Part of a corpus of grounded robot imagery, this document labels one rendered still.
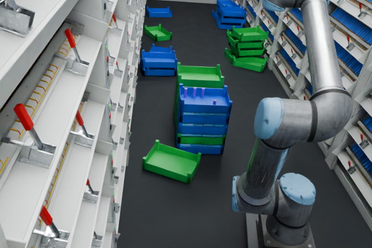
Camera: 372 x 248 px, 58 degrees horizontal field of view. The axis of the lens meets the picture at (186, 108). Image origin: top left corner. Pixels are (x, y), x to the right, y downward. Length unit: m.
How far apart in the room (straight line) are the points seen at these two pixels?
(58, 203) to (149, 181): 1.31
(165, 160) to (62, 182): 1.42
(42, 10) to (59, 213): 0.37
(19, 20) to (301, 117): 0.72
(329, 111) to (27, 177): 0.74
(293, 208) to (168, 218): 0.66
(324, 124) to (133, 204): 1.19
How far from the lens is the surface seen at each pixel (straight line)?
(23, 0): 0.49
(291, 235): 1.59
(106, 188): 1.18
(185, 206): 1.87
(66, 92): 0.65
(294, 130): 0.93
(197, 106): 1.96
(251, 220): 1.80
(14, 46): 0.38
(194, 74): 2.39
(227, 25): 4.33
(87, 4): 0.86
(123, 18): 1.60
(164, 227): 1.77
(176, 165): 2.08
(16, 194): 0.47
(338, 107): 0.98
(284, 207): 1.48
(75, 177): 0.74
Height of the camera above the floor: 1.41
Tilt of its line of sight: 33 degrees down
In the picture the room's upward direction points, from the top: 6 degrees clockwise
